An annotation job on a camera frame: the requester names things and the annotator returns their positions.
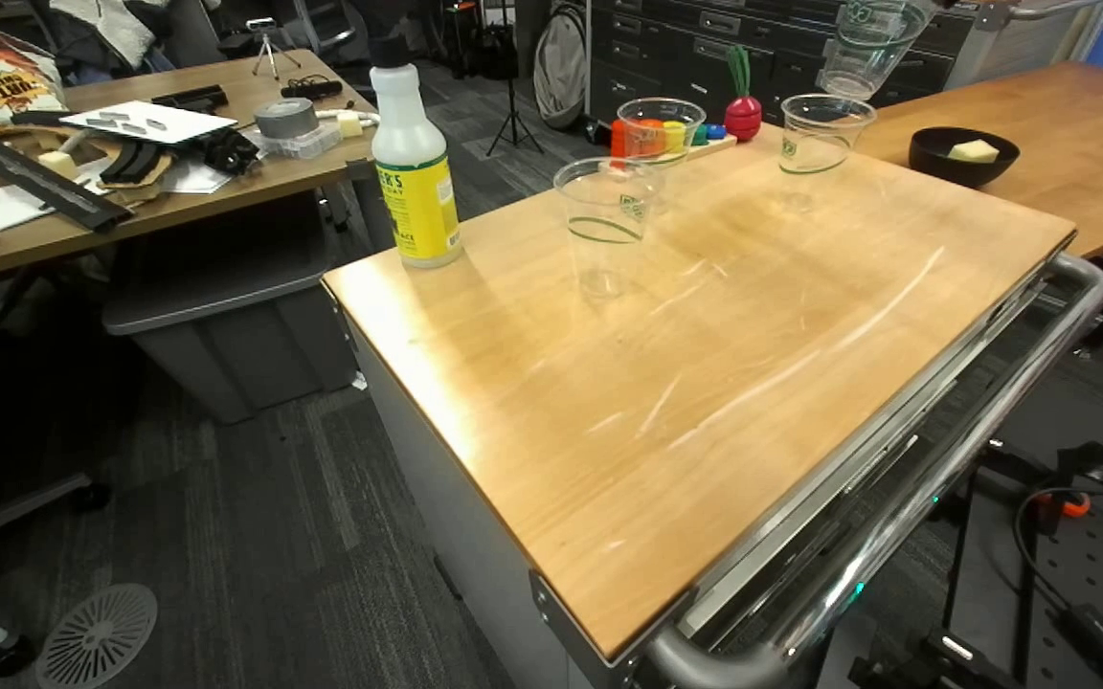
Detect long black bar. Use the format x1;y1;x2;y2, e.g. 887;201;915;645
0;130;137;232

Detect wooden side table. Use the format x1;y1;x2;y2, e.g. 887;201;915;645
852;63;1103;262

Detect yellow butter block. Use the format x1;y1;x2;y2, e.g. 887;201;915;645
947;135;1002;170

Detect dark drawer tool chest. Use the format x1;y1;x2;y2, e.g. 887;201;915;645
585;0;1099;135

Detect white jacket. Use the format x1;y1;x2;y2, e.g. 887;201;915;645
41;0;161;78

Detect grey tape roll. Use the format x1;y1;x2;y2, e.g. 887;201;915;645
254;95;323;142

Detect orange clamp handle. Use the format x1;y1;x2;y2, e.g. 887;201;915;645
1030;486;1099;527

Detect round grey perforated disc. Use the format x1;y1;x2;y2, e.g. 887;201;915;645
32;581;161;689

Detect black tripod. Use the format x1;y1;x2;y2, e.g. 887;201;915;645
484;0;558;166

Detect black remote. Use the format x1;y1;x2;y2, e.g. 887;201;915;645
274;73;349;102

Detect wooden office desk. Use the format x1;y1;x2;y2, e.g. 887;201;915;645
0;47;383;300

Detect orange toy disc stack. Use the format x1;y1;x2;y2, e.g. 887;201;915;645
633;120;670;160

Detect black bowl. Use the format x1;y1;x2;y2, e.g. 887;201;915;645
903;123;1021;192

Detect grey filing cabinet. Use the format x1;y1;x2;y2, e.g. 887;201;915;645
98;186;368;428

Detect small white note paper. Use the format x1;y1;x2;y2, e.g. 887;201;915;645
0;179;59;232

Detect red radish toy green leaves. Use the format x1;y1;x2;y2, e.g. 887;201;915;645
720;42;766;144

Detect black flat phone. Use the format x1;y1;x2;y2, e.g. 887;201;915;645
151;82;232;120

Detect chip bag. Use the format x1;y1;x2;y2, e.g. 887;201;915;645
0;28;69;139

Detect black perforated breadboard plate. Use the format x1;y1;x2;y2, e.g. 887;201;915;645
942;504;1103;689

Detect white paper sheet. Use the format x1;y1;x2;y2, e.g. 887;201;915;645
59;95;239;149

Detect white bottle with yellow label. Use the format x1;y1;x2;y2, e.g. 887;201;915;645
368;63;467;272

